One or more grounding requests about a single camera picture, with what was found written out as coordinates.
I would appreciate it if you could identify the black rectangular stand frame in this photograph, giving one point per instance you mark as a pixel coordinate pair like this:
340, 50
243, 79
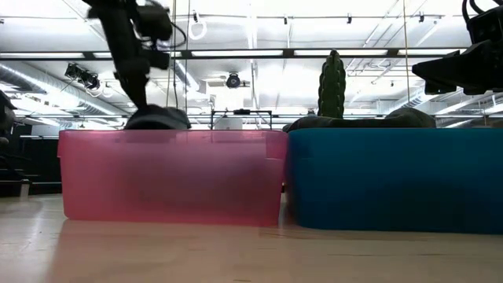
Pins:
241, 111

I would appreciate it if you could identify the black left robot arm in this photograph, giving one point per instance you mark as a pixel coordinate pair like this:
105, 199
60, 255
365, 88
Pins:
6, 118

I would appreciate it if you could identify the green cactus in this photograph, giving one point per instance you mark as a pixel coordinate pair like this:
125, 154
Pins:
332, 86

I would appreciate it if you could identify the blue plastic bin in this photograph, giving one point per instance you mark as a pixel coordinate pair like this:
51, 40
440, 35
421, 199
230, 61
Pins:
393, 181

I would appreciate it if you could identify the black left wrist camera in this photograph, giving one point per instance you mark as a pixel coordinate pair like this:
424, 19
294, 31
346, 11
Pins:
155, 21

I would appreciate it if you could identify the thin black frame bar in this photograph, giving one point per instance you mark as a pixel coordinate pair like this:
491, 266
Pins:
373, 116

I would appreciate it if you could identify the black overhead camera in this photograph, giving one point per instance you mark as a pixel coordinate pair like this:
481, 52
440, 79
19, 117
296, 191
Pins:
233, 81

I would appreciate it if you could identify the translucent pink plastic bin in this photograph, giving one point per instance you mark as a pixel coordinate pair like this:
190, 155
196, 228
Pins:
173, 177

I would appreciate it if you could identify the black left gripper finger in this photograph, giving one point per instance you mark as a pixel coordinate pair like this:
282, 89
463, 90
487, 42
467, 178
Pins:
136, 92

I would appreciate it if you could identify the black camera on mount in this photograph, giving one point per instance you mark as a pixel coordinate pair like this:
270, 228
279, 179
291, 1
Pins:
84, 76

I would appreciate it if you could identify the black frame crossbar with lights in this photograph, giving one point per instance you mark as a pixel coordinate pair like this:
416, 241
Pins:
291, 54

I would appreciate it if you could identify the dark gray cap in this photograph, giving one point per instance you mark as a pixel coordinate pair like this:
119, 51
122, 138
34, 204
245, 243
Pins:
408, 118
161, 118

